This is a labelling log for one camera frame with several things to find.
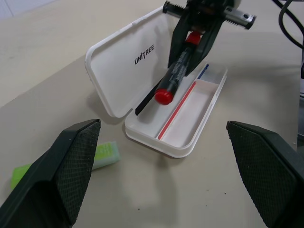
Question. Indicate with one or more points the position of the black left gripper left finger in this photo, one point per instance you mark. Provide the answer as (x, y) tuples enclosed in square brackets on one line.
[(47, 180)]

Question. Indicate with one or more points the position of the white Unitree pencil case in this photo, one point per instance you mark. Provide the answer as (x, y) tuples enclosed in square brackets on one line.
[(118, 71)]

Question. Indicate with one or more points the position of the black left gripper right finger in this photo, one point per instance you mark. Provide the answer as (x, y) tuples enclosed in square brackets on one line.
[(268, 175)]

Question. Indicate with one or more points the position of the black marker with red cap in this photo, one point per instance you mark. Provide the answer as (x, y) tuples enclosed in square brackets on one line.
[(174, 74)]

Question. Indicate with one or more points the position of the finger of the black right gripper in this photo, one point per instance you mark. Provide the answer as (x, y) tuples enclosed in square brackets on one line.
[(205, 45), (179, 40)]

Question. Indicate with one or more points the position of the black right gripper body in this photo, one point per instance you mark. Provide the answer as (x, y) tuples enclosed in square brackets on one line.
[(206, 9)]

